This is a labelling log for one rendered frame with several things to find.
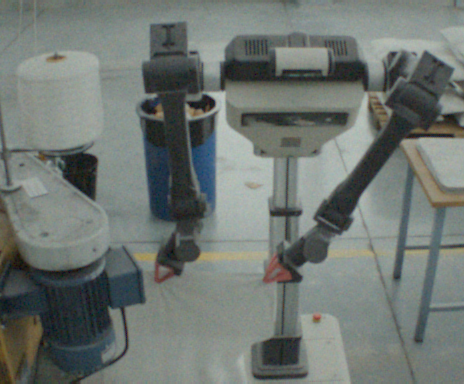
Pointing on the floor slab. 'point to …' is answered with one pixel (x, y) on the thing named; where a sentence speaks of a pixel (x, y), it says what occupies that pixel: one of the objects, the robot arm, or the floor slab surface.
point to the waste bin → (201, 139)
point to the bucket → (82, 173)
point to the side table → (432, 233)
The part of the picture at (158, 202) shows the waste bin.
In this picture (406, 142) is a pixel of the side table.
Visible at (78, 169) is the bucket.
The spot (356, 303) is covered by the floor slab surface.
